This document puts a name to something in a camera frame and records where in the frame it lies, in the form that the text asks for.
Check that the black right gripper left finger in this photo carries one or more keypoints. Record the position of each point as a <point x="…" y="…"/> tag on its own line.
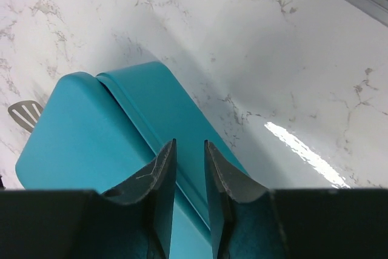
<point x="130" y="220"/>

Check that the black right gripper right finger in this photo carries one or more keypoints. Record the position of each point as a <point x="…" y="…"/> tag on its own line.
<point x="248" y="220"/>

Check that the teal box lid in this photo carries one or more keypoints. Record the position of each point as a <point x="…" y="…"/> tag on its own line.
<point x="83" y="140"/>

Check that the metal tongs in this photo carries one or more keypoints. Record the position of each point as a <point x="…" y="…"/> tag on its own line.
<point x="26" y="114"/>

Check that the teal chocolate box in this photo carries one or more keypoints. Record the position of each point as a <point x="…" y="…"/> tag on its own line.
<point x="161" y="110"/>

